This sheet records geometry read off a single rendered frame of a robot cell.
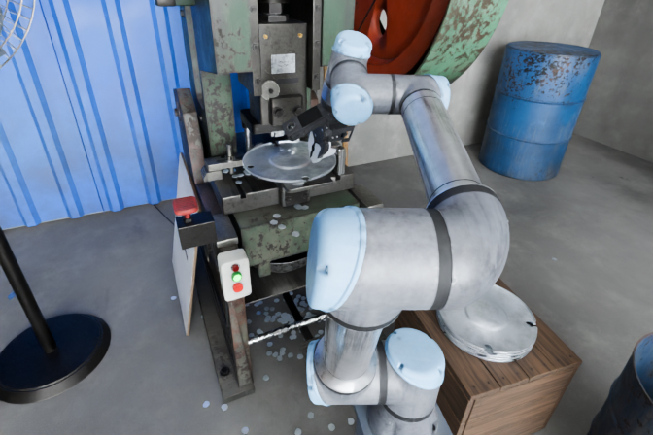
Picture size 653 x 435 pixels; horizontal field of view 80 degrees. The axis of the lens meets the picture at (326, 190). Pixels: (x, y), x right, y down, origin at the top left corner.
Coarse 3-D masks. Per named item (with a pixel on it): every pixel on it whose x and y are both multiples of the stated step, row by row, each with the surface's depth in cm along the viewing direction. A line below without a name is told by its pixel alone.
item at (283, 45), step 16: (272, 16) 107; (288, 16) 112; (272, 32) 105; (288, 32) 106; (304, 32) 108; (272, 48) 107; (288, 48) 108; (304, 48) 110; (272, 64) 109; (288, 64) 110; (304, 64) 113; (272, 80) 111; (288, 80) 113; (304, 80) 115; (256, 96) 115; (272, 96) 112; (288, 96) 113; (304, 96) 117; (256, 112) 118; (272, 112) 112; (288, 112) 114
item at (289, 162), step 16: (272, 144) 131; (288, 144) 131; (304, 144) 132; (256, 160) 120; (272, 160) 118; (288, 160) 119; (304, 160) 119; (320, 160) 121; (256, 176) 110; (272, 176) 111; (288, 176) 111; (304, 176) 112; (320, 176) 111
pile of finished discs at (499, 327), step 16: (496, 288) 130; (480, 304) 123; (496, 304) 123; (512, 304) 124; (448, 320) 118; (464, 320) 118; (480, 320) 117; (496, 320) 117; (512, 320) 118; (528, 320) 118; (448, 336) 116; (464, 336) 113; (480, 336) 113; (496, 336) 113; (512, 336) 113; (528, 336) 113; (480, 352) 109; (496, 352) 108; (512, 352) 108; (528, 352) 112
